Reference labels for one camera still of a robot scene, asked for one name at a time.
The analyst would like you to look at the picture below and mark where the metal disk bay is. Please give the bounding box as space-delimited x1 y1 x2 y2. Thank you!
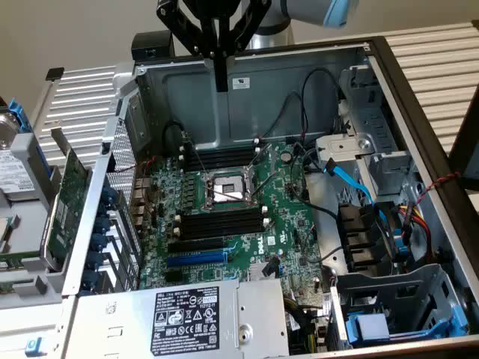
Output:
331 263 471 352

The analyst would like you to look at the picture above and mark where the blue disk carrier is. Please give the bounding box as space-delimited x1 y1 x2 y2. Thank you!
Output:
346 304 469 347

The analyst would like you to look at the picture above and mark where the metal optical drive cage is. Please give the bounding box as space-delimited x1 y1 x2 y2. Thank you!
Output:
316 65 424 195

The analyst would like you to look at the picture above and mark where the thin black wire loop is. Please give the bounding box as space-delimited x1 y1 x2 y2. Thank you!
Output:
300 67 342 145

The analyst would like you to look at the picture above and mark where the silver chipset heatsink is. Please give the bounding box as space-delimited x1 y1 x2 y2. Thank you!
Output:
248 261 280 281

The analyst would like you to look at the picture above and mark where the black RAM slot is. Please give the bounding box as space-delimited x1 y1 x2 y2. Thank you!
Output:
180 204 267 224
178 147 262 165
183 145 260 160
174 205 269 230
183 155 259 172
178 138 262 154
172 218 270 241

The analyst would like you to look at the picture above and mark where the blue expansion slot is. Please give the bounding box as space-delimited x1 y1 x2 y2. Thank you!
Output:
166 251 229 269

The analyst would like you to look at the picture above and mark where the silver power supply box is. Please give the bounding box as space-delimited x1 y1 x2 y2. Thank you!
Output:
61 278 291 359

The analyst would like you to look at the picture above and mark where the CPU socket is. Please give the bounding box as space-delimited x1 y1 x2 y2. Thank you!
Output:
201 164 260 214

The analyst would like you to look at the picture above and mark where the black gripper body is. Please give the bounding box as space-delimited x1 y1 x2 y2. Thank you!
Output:
176 0 258 22

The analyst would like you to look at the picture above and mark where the blue card retention clip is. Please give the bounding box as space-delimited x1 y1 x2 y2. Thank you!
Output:
92 216 112 236
89 233 109 254
81 269 101 291
100 185 118 206
85 251 106 271

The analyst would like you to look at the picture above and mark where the black box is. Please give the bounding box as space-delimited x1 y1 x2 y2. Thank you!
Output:
131 31 176 63

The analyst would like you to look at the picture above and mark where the blue case latch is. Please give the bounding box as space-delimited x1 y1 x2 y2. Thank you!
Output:
25 336 43 356

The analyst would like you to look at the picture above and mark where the thin metal locking lever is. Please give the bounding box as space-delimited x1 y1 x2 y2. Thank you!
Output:
206 185 243 200
183 129 211 182

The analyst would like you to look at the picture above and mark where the metal socket cover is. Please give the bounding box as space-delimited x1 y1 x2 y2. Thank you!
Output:
243 143 272 206

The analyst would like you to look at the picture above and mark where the long black expansion slot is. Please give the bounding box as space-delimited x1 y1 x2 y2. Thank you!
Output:
167 236 226 256

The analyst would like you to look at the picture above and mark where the red yellow power wire bundle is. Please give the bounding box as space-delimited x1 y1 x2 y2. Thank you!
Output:
397 203 441 263

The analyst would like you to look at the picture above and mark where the grey parts rack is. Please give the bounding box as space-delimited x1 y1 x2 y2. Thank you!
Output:
0 130 94 311

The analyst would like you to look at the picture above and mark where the installed RAM stick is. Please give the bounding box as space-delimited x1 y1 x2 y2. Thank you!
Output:
179 216 267 236

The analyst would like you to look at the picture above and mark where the blue disk rail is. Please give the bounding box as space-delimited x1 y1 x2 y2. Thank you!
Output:
7 97 52 177

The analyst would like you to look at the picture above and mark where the green graphics card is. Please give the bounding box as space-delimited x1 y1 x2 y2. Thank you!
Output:
39 126 94 272

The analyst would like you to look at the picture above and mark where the thick black wire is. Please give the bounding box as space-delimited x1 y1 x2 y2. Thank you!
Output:
290 141 341 224

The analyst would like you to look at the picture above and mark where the black sleeved power cable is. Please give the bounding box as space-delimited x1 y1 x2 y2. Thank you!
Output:
162 121 185 158

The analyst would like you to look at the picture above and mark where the green Dell motherboard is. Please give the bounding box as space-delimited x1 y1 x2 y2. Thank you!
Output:
138 140 334 300

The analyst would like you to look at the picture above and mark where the silver hard disk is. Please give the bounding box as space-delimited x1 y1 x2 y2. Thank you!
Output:
0 111 37 195

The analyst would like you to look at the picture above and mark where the black stand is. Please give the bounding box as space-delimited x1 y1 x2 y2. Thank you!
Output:
448 84 479 191

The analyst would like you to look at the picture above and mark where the light blue SATA wire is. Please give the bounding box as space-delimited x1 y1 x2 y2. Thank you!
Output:
323 157 409 261

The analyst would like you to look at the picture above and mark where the open metal PC case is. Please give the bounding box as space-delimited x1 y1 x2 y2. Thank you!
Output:
61 35 479 359

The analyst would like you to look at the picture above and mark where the red black twisted wire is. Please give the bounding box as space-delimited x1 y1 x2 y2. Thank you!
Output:
415 171 462 205
107 156 158 175

